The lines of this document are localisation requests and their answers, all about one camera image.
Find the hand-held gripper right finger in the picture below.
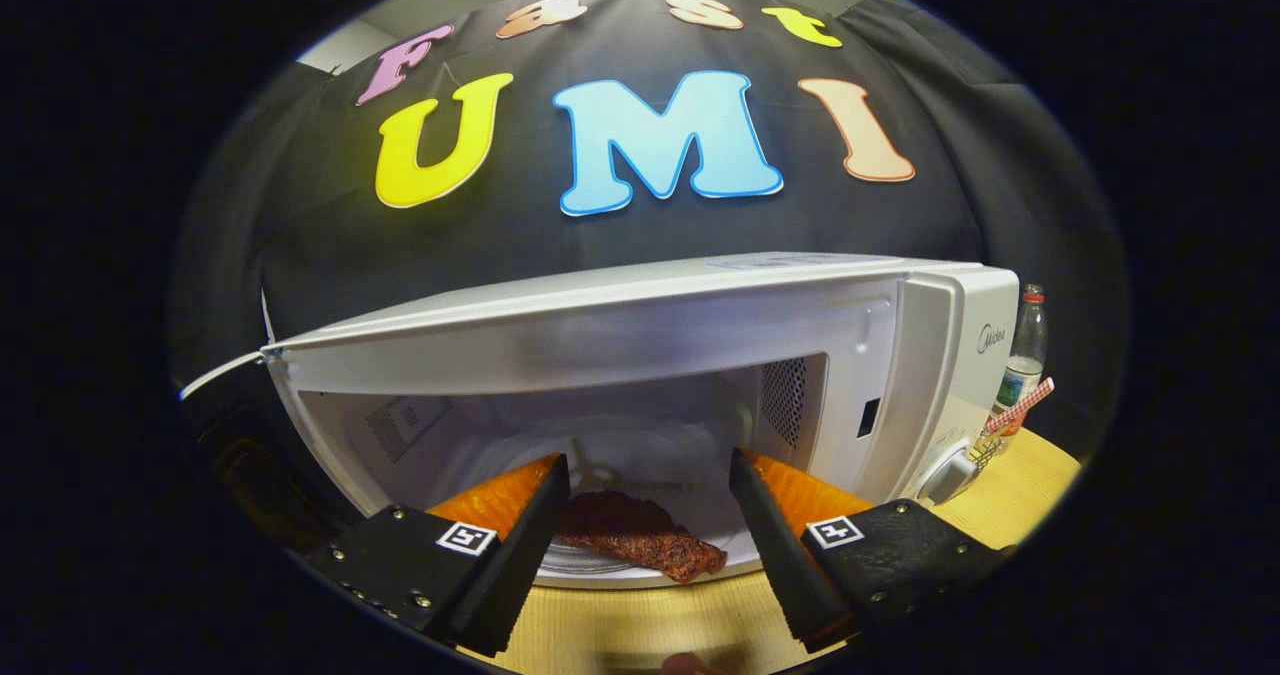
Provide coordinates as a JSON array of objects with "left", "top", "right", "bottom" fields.
[{"left": 728, "top": 447, "right": 1006, "bottom": 654}]

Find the brown meat piece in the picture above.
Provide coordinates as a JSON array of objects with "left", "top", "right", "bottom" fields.
[{"left": 556, "top": 491, "right": 728, "bottom": 584}]

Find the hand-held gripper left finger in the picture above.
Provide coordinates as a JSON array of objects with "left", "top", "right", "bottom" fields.
[{"left": 303, "top": 453, "right": 571, "bottom": 658}]

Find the red white striped stick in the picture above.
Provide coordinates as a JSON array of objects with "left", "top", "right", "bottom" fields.
[{"left": 983, "top": 377, "right": 1055, "bottom": 436}]

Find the clear plastic water bottle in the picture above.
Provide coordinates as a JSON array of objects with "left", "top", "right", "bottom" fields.
[{"left": 990, "top": 284, "right": 1049, "bottom": 451}]

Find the white toaster oven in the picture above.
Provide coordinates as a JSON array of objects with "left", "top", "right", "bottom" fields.
[{"left": 180, "top": 252, "right": 1021, "bottom": 591}]

